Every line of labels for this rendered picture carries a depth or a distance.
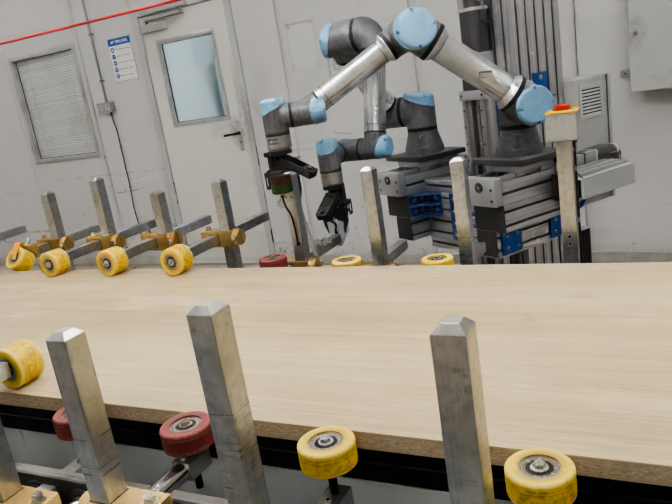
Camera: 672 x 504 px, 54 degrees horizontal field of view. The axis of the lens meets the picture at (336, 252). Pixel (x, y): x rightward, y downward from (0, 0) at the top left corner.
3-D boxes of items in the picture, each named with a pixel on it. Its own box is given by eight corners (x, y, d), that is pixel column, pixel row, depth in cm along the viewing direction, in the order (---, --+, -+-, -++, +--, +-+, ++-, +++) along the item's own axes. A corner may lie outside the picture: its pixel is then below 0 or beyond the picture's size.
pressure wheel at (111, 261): (111, 241, 204) (131, 253, 202) (106, 262, 208) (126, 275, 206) (97, 246, 199) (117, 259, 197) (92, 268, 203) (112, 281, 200)
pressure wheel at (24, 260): (15, 274, 234) (22, 253, 236) (31, 273, 230) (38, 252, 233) (1, 267, 229) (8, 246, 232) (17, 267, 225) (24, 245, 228)
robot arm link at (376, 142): (396, 16, 227) (397, 160, 227) (367, 22, 232) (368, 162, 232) (381, 6, 217) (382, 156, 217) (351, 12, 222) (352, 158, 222)
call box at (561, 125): (551, 141, 161) (548, 109, 159) (581, 138, 158) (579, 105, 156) (546, 146, 155) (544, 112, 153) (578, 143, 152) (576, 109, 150)
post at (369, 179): (387, 328, 194) (364, 166, 182) (398, 328, 193) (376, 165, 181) (383, 333, 191) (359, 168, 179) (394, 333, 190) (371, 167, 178)
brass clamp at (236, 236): (213, 243, 215) (210, 228, 213) (248, 241, 209) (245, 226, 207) (202, 248, 209) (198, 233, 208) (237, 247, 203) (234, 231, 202)
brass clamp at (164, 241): (154, 245, 226) (150, 230, 225) (185, 244, 220) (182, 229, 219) (142, 250, 221) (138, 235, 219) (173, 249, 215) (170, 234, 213)
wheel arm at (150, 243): (205, 223, 246) (203, 213, 245) (213, 222, 244) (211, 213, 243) (108, 265, 203) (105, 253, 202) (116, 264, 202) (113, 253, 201)
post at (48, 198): (80, 315, 251) (47, 190, 239) (87, 315, 249) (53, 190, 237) (73, 318, 248) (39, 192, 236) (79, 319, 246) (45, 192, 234)
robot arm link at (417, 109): (430, 127, 251) (426, 90, 247) (398, 130, 257) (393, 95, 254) (441, 122, 261) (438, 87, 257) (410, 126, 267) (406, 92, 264)
